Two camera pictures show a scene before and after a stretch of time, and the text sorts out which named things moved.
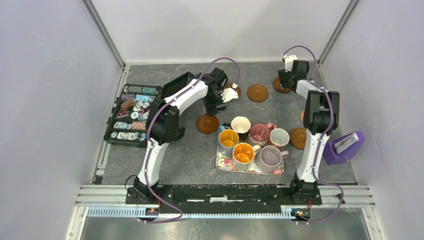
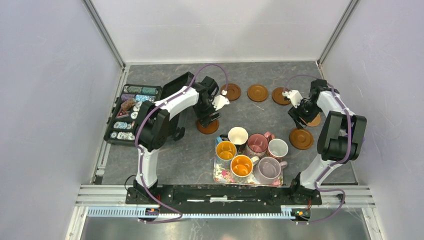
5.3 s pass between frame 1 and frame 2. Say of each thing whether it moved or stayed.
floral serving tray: moved
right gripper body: moved
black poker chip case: stayed
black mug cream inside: moved
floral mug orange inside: moved
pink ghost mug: moved
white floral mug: moved
